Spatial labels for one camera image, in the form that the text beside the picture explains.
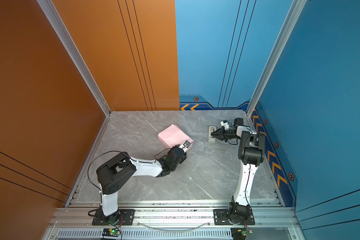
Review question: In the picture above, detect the purple wrapping paper sheet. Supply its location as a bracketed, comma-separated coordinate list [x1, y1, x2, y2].
[158, 125, 194, 150]

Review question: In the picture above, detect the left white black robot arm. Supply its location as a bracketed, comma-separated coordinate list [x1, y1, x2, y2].
[96, 141, 190, 225]

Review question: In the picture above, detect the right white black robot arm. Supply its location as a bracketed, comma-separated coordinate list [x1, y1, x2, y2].
[208, 118, 266, 226]

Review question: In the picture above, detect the white tape dispenser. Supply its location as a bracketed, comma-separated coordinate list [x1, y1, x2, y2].
[208, 126, 216, 143]

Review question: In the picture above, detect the right green circuit board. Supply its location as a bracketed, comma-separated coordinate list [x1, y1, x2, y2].
[231, 228, 247, 240]

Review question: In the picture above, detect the green circuit board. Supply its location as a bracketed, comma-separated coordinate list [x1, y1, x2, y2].
[231, 228, 247, 240]
[102, 228, 122, 240]

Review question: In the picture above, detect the left green circuit board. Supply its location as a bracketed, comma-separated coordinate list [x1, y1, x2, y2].
[102, 228, 122, 240]

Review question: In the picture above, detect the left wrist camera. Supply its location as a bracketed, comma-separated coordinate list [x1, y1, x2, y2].
[180, 141, 191, 152]

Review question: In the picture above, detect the clear curved cable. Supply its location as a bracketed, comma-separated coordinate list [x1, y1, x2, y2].
[136, 220, 212, 232]

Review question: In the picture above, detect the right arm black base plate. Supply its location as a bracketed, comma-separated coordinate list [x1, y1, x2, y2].
[213, 209, 255, 226]

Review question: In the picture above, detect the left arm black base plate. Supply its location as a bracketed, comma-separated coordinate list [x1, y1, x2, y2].
[89, 208, 135, 226]

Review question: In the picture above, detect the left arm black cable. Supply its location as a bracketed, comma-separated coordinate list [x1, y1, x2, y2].
[86, 150, 127, 193]

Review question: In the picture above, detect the aluminium front rail frame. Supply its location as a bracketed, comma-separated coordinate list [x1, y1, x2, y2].
[44, 199, 304, 240]

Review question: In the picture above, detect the right aluminium corner post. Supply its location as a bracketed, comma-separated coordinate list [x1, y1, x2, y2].
[246, 0, 307, 117]

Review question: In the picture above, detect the aluminium corner post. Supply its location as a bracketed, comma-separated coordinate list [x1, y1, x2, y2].
[37, 0, 111, 117]
[246, 0, 307, 117]

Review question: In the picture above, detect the left aluminium corner post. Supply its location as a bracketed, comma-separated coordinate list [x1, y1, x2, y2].
[37, 0, 111, 117]

